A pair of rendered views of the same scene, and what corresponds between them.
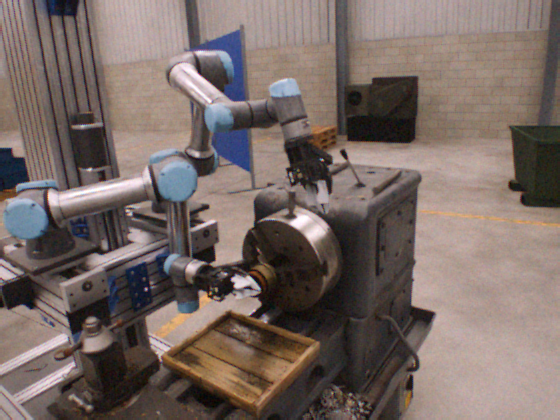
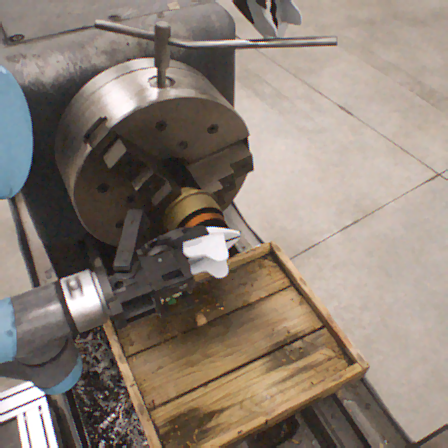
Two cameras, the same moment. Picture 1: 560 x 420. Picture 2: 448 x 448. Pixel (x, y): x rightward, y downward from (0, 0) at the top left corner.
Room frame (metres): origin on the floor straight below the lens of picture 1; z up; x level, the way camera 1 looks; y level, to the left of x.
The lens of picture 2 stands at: (0.84, 0.49, 1.61)
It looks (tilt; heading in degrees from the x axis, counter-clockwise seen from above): 48 degrees down; 297
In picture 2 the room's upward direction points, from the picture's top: straight up
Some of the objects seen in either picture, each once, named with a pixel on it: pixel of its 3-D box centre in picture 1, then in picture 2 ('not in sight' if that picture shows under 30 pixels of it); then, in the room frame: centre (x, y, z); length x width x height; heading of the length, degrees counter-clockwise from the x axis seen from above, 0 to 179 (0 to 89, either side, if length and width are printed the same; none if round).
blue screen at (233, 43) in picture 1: (212, 105); not in sight; (7.97, 1.15, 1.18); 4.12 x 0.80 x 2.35; 22
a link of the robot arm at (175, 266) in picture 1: (182, 268); (28, 323); (1.21, 0.32, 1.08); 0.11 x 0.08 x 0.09; 52
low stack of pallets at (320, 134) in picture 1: (311, 139); not in sight; (9.40, -0.79, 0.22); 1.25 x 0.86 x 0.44; 154
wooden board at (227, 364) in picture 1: (241, 354); (227, 342); (1.01, 0.14, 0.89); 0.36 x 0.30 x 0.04; 54
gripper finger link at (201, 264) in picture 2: (244, 294); (215, 260); (1.04, 0.11, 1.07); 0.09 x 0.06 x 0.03; 52
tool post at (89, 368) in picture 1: (104, 361); not in sight; (0.76, 0.41, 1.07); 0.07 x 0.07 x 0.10; 54
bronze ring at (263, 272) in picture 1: (260, 279); (194, 220); (1.10, 0.07, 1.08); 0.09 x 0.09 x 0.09; 54
